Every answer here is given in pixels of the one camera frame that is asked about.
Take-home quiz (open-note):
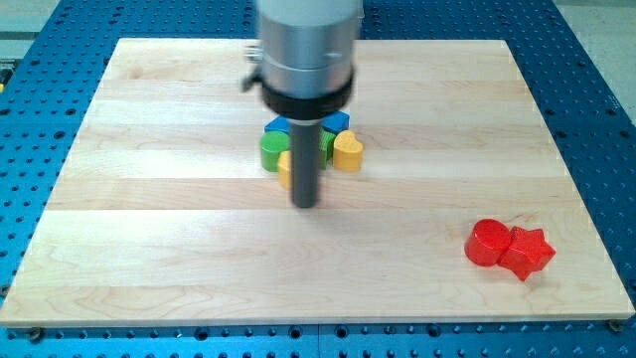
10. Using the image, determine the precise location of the light wooden board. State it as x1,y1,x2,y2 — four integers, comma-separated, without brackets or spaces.
1,38,634,327

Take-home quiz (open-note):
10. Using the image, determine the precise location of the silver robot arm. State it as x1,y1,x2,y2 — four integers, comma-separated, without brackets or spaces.
241,0,363,120

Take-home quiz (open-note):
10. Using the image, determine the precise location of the blue perforated metal table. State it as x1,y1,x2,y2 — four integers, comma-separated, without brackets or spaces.
1,1,635,357

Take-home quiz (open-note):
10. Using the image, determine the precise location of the yellow heart block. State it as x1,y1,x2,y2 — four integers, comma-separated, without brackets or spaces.
332,130,365,172

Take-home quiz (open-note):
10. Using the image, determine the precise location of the red star block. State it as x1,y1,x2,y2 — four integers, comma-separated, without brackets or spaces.
497,227,557,281

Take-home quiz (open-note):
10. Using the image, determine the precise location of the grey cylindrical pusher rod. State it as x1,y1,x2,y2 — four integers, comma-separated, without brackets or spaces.
289,119,322,209

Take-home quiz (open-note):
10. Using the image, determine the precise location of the green block behind rod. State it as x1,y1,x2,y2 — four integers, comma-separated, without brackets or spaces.
319,129,337,170

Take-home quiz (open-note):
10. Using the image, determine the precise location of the green cylinder block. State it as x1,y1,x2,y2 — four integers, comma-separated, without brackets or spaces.
259,131,289,172

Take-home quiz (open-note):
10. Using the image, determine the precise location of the yellow block behind rod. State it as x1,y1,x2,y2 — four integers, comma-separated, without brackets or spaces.
277,150,291,189

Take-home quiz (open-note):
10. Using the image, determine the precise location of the blue triangle block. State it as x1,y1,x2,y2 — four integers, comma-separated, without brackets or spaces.
264,116,289,133

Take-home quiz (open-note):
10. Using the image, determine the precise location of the red cylinder block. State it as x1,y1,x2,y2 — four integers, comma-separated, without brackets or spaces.
464,219,512,267

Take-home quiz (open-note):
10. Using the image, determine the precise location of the blue block right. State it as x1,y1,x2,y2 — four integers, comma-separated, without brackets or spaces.
322,111,350,134

